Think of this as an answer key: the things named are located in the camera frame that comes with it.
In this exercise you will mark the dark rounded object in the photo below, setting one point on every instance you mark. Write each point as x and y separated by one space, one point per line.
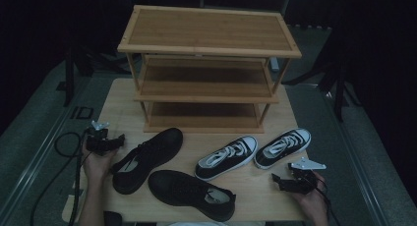
113 219

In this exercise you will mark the person's left hand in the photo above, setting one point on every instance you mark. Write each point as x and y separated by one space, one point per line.
95 168

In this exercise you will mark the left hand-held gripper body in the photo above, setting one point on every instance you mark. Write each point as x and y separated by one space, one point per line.
96 137

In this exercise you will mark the pale grey block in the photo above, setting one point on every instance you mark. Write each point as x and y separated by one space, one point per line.
274 65

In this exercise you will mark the wooden three-tier shoe rack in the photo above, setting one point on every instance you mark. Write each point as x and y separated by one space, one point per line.
209 29

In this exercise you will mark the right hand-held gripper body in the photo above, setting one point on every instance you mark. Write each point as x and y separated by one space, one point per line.
303 180

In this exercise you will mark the black metal stand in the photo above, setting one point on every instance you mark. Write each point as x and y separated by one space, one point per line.
339 98
69 82

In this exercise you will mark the black lace-up shoe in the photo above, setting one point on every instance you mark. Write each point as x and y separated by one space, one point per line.
177 186
154 147

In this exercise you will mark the person's right hand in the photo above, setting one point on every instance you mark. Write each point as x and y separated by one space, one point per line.
314 203

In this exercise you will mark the metal floor rail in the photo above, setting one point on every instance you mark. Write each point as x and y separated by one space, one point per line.
37 160
356 160

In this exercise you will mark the black white canvas sneaker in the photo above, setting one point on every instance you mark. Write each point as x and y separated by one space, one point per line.
282 154
229 162

